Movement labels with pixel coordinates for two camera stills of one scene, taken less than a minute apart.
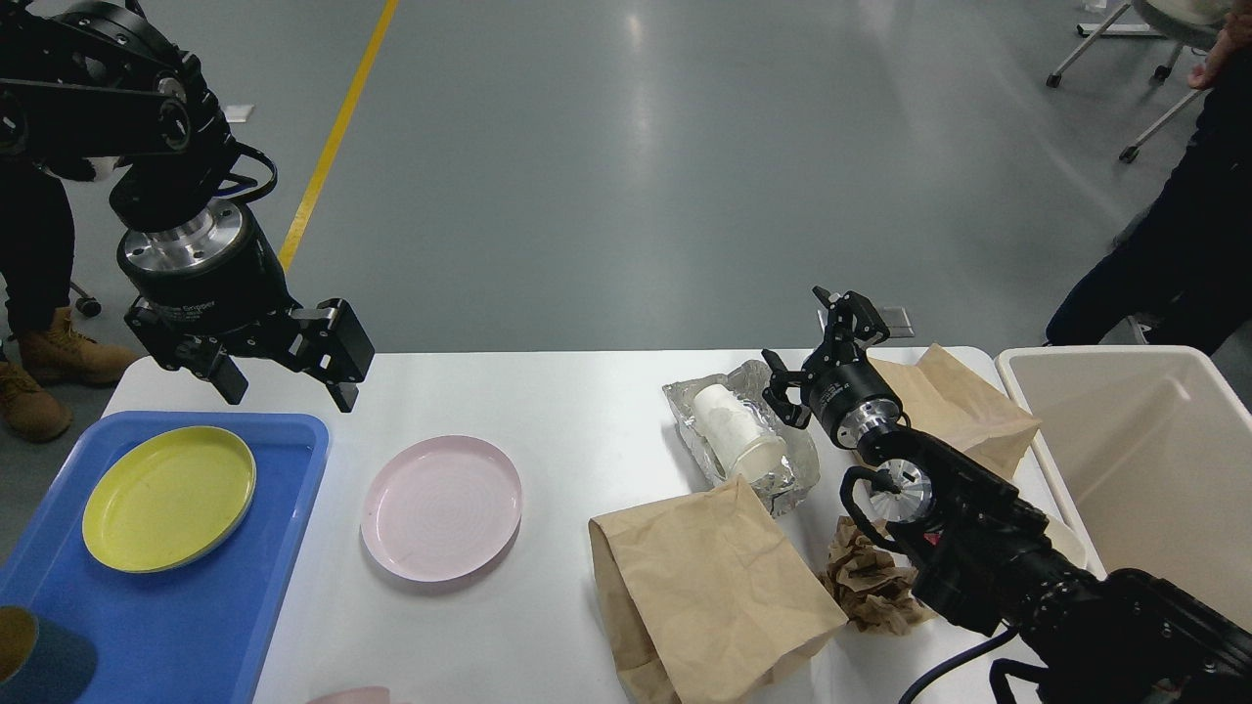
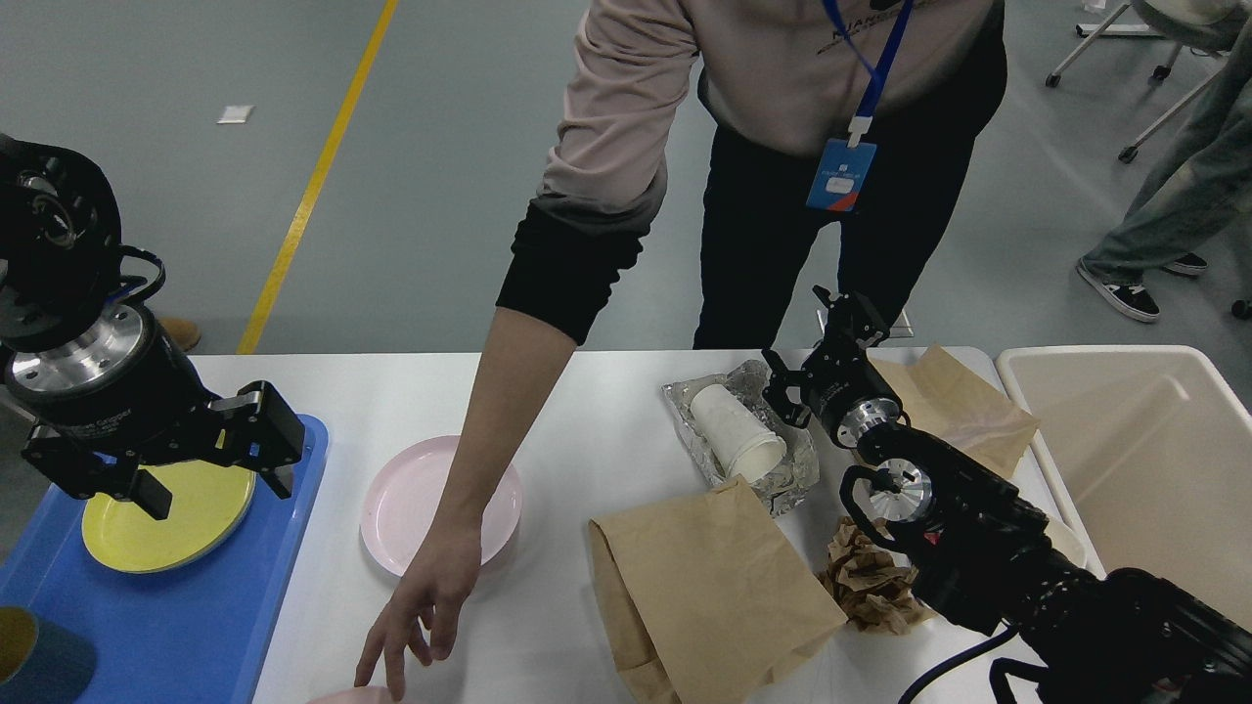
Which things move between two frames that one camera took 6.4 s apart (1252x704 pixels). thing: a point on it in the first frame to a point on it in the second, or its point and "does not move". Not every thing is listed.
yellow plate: x=168 y=500 does not move
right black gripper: x=851 y=396 does not move
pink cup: x=357 y=695 does not move
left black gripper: x=212 y=286 to x=110 y=379
